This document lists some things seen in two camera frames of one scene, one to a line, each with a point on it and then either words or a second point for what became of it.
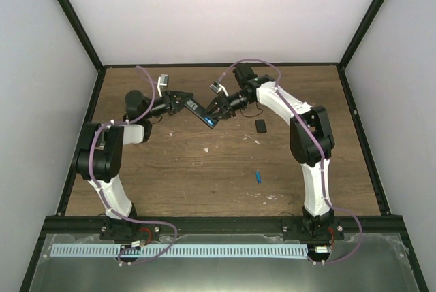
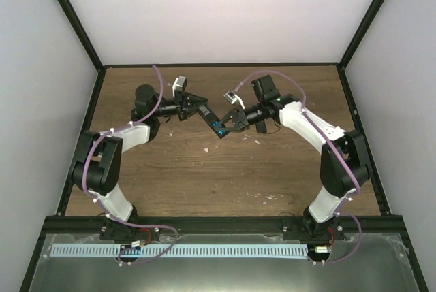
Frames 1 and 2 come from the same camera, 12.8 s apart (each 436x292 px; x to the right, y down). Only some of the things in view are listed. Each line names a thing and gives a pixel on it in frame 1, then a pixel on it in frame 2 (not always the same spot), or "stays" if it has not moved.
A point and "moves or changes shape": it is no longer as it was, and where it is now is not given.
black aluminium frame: (63, 224) stays
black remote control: (195, 109) moves or changes shape
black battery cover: (261, 126) stays
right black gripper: (225, 109) to (239, 114)
